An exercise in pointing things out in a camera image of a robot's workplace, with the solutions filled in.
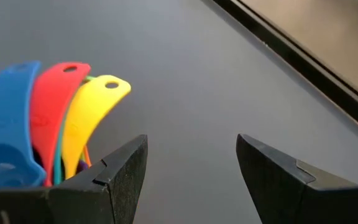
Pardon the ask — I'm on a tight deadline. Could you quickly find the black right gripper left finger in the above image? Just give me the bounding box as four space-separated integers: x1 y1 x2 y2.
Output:
0 134 149 224

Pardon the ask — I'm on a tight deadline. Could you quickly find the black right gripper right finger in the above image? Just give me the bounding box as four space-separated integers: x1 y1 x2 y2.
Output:
236 133 358 224

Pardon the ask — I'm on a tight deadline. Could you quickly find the purple measuring cup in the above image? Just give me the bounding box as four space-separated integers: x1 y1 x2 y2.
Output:
75 160 90 175

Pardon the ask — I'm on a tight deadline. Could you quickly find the teal measuring cup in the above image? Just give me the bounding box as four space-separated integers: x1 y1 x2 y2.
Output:
53 118 68 186

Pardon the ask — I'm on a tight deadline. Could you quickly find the yellow measuring cup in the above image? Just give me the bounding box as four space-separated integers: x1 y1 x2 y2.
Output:
61 74 132 180

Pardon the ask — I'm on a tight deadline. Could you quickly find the red measuring cup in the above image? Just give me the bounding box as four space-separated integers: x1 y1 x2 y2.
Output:
29 62 92 187

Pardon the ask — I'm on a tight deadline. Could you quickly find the blue measuring cup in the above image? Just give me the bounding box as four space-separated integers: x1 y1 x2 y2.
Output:
0 60 47 190

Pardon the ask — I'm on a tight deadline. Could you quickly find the black table frame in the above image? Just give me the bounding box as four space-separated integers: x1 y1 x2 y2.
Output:
211 0 358 139

